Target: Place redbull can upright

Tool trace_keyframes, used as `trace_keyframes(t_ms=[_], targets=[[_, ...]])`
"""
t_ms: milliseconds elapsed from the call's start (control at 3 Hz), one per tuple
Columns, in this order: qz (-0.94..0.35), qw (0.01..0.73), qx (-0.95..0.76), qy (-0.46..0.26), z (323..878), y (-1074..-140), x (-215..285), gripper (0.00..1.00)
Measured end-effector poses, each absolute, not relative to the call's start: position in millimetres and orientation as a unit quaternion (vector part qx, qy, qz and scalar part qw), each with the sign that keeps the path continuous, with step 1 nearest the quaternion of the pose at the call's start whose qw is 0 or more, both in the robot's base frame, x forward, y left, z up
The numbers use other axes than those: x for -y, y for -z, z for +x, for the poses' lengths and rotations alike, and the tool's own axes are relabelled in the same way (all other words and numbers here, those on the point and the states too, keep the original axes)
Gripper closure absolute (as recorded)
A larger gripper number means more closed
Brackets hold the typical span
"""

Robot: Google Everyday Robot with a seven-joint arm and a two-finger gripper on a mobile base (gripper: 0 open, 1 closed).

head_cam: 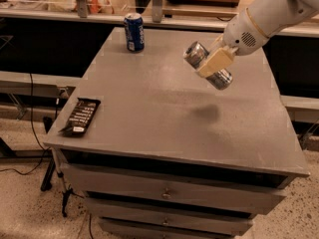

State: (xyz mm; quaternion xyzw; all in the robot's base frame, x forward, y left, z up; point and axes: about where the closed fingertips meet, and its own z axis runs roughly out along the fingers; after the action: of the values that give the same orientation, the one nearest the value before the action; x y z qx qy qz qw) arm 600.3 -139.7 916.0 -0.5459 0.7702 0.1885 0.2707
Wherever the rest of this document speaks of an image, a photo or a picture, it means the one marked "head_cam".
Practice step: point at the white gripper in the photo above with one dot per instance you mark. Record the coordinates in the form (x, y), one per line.
(241, 36)

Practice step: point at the silver redbull can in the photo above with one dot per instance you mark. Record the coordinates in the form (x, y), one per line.
(195, 55)

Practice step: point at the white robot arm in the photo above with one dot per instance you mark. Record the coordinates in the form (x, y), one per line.
(272, 16)

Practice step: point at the blue pepsi can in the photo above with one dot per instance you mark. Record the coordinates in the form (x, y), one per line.
(134, 28)

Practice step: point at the grey drawer cabinet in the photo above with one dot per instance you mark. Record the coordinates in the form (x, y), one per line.
(156, 115)

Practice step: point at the orange white bag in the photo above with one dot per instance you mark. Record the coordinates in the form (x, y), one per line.
(98, 0)

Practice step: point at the dark chocolate bar wrapper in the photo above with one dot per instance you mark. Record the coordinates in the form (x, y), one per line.
(80, 117)

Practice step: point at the middle grey drawer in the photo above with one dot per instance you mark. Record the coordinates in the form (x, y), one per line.
(167, 217)

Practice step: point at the grey drawer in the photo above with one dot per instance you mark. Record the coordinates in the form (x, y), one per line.
(167, 217)
(171, 188)
(147, 231)

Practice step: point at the top grey drawer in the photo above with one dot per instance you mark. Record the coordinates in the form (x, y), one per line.
(171, 188)

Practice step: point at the black tripod stand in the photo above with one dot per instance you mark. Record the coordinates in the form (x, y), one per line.
(54, 166)

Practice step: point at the bottom grey drawer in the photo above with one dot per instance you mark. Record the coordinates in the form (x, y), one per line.
(147, 231)

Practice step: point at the metal bracket post middle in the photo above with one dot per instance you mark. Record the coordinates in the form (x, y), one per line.
(157, 10)

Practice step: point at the metal bracket post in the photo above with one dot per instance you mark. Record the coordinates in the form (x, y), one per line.
(157, 10)
(82, 8)

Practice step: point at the metal bracket post left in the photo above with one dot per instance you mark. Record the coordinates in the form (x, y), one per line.
(82, 8)

